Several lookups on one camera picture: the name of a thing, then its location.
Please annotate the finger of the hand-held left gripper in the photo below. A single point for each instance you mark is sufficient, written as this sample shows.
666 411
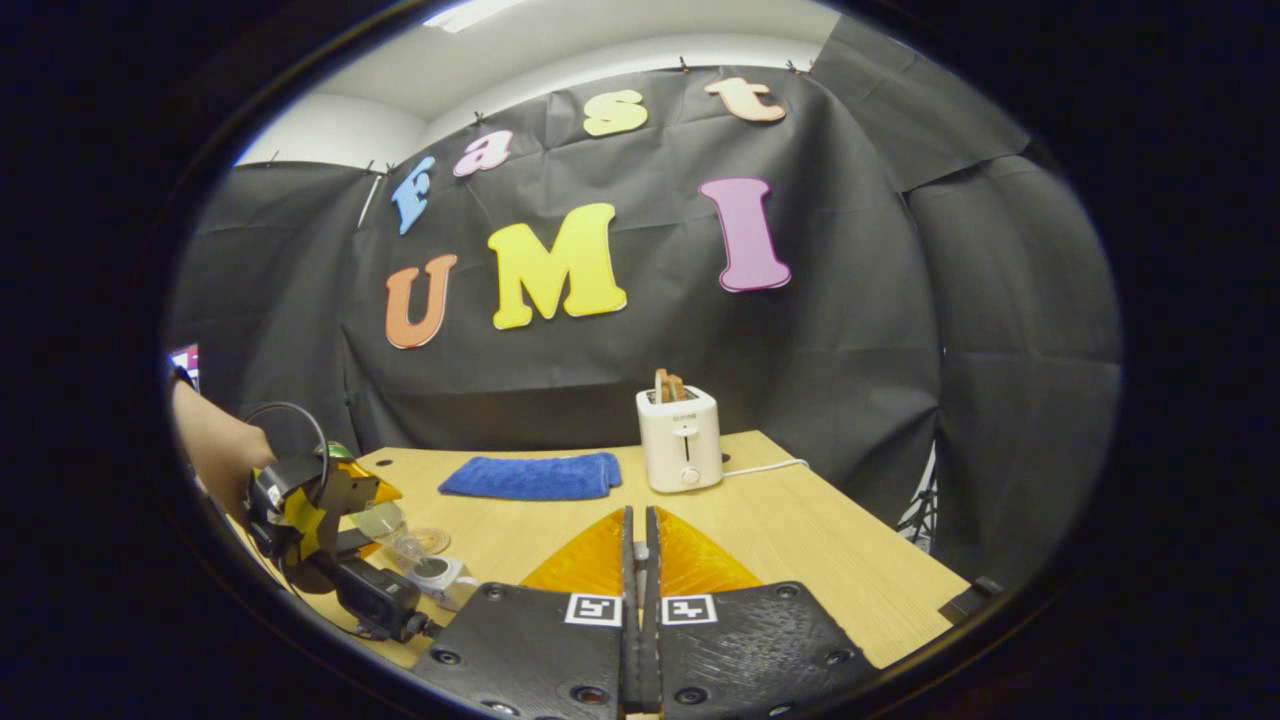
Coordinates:
360 488
365 543

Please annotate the white teacup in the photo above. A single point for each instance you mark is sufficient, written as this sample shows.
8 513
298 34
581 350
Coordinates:
445 578

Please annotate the blue folded towel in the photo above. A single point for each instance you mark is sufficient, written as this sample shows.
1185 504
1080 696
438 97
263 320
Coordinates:
530 477

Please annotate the white toaster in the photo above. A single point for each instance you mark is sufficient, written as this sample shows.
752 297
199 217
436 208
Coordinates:
680 445

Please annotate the computer monitor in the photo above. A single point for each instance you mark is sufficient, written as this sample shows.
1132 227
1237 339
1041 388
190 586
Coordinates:
186 365

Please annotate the black backdrop cloth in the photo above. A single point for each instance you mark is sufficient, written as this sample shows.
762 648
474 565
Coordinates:
850 360

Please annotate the green label water bottle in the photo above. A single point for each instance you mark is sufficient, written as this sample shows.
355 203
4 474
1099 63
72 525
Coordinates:
380 520

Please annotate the white teacup lid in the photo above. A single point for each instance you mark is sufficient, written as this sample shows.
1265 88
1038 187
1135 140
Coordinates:
640 553

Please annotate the black tripod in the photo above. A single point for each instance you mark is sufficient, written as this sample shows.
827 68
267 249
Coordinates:
920 505

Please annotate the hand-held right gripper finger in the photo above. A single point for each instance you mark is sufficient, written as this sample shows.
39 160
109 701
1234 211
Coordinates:
652 640
629 640

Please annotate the round brown coaster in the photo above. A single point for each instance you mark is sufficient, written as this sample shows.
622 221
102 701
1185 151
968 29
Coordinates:
438 540

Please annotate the toasted bread slice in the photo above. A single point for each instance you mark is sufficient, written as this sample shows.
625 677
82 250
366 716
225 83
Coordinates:
670 387

